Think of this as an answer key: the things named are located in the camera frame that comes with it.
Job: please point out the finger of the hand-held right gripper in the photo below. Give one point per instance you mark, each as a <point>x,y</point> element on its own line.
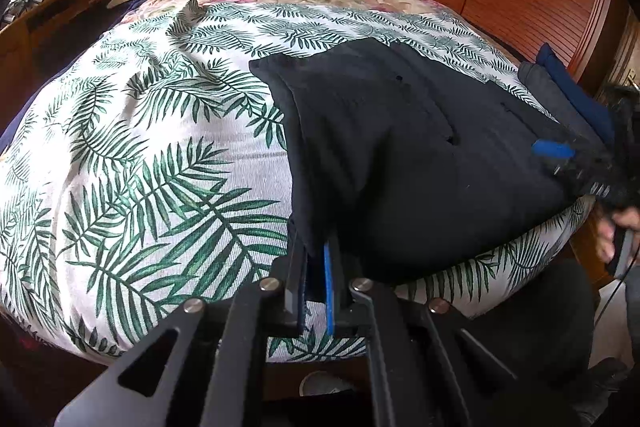
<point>552,150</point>

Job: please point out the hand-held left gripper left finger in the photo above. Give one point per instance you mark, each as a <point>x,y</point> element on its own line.
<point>299,307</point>

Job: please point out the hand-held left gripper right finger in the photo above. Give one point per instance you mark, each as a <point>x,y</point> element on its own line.
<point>330,292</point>

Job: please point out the black button coat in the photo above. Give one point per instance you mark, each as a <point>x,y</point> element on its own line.
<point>410,157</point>

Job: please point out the person's right hand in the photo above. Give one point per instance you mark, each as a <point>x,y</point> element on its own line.
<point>605,239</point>

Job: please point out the folded blue garment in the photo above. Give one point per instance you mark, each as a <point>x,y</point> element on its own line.
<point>575,97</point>

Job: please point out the folded grey garment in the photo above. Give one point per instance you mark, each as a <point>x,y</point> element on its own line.
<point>547,92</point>

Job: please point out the white slipper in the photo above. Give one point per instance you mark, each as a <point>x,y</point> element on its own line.
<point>320,384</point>

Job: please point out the person's dark pants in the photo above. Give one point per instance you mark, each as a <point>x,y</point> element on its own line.
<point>540,322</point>

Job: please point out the leaf-print blanket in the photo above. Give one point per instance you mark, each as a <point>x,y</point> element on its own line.
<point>150,157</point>

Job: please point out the wooden desk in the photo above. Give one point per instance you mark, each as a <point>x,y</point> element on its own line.
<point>50,27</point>

